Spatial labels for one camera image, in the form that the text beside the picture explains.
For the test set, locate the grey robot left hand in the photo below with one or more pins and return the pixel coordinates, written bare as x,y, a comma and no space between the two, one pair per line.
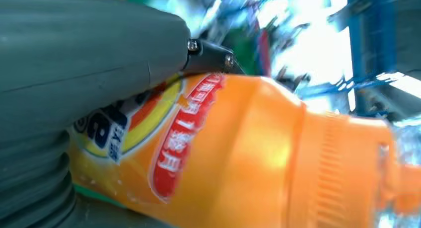
82,55

